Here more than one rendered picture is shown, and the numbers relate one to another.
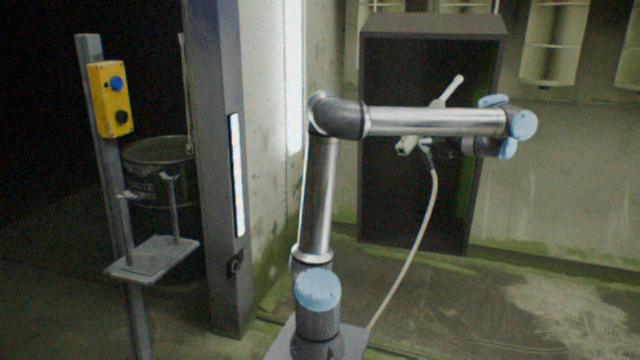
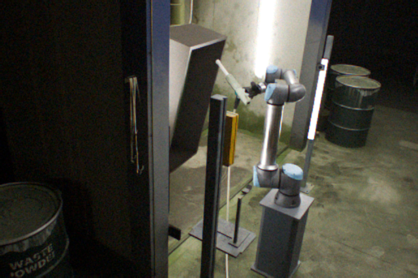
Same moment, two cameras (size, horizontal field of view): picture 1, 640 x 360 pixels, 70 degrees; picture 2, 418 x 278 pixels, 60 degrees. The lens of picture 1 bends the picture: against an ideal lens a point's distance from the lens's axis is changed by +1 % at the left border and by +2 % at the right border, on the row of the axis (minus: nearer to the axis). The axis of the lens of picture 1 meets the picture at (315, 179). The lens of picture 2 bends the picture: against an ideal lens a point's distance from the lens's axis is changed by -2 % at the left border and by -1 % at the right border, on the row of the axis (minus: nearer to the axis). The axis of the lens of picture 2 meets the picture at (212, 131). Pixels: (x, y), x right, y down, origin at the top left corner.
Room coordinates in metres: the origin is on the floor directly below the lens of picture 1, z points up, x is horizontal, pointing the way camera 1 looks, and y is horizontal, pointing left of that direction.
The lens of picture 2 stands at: (1.33, 2.25, 2.16)
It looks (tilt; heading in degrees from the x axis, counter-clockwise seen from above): 24 degrees down; 282
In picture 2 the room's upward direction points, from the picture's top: 4 degrees clockwise
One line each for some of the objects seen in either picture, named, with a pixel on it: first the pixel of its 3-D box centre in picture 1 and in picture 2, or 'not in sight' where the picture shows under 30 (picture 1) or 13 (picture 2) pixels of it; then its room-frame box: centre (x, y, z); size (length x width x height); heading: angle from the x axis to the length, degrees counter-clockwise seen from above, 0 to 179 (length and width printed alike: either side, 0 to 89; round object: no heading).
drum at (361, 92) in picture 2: not in sight; (351, 112); (0.48, -2.71, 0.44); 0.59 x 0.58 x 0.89; 85
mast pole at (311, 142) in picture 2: not in sight; (315, 118); (1.04, -1.28, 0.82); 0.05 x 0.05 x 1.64; 70
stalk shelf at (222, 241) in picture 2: (153, 257); (222, 234); (1.59, 0.65, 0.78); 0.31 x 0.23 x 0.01; 160
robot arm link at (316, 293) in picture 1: (317, 301); (289, 178); (1.25, -0.01, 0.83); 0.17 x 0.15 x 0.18; 9
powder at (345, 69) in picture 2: not in sight; (350, 70); (0.51, -3.36, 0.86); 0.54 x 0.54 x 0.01
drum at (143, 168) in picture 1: (176, 210); (21, 268); (2.74, 0.93, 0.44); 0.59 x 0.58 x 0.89; 51
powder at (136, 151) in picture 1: (169, 150); (8, 212); (2.75, 0.93, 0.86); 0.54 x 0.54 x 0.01
